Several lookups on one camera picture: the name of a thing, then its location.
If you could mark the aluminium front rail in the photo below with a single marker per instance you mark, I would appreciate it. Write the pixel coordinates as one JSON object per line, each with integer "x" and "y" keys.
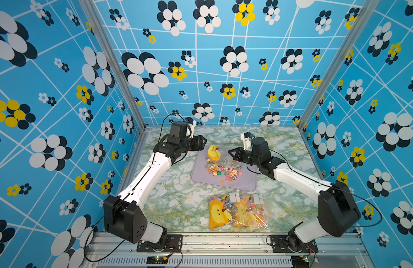
{"x": 228, "y": 250}

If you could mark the aluminium corner post right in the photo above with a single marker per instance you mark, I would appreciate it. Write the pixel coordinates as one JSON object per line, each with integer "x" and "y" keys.
{"x": 366, "y": 12}

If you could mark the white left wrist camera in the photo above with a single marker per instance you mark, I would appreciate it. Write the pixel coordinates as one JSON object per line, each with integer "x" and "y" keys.
{"x": 191, "y": 125}

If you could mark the ziploc bag with yellow duck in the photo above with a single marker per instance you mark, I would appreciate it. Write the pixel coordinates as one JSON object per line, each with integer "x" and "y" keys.
{"x": 219, "y": 156}

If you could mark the aluminium corner post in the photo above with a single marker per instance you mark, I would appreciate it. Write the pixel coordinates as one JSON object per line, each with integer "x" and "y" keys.
{"x": 366, "y": 12}
{"x": 93, "y": 17}

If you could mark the left green circuit board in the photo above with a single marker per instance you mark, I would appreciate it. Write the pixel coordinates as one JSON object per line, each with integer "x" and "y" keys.
{"x": 157, "y": 260}

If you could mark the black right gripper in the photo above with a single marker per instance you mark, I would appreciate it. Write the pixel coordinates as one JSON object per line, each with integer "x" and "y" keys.
{"x": 240, "y": 151}

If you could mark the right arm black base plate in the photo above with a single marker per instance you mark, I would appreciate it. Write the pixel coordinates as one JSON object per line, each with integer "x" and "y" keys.
{"x": 285, "y": 244}

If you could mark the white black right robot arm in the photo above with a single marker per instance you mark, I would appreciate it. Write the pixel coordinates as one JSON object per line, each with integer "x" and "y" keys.
{"x": 337, "y": 209}

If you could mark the green circuit board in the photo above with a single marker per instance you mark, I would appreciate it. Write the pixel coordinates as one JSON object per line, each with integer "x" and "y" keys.
{"x": 157, "y": 260}
{"x": 301, "y": 262}

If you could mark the aluminium corner post left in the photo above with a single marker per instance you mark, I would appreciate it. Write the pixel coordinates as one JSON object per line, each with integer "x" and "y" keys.
{"x": 93, "y": 17}

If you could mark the lilac plastic tray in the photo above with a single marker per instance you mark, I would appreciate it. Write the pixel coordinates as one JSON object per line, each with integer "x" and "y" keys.
{"x": 247, "y": 182}

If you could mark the ziploc bag of candies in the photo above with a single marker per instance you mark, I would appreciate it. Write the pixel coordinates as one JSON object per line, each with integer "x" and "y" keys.
{"x": 238, "y": 209}

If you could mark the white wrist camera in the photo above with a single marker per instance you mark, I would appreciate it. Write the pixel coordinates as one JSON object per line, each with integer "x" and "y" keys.
{"x": 191, "y": 125}
{"x": 246, "y": 139}

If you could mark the right green circuit board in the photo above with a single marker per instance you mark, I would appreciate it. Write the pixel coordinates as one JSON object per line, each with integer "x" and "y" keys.
{"x": 301, "y": 262}

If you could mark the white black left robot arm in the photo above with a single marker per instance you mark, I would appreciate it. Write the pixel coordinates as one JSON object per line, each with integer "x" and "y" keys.
{"x": 123, "y": 214}

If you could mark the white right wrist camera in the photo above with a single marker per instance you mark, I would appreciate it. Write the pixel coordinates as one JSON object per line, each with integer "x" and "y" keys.
{"x": 246, "y": 139}

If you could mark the pile of colourful candies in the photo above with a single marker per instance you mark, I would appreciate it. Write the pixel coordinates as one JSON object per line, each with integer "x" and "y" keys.
{"x": 223, "y": 174}

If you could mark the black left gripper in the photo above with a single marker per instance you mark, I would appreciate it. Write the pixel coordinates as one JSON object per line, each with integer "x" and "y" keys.
{"x": 198, "y": 143}

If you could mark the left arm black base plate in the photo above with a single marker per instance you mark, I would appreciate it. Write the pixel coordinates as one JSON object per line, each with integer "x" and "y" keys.
{"x": 172, "y": 243}

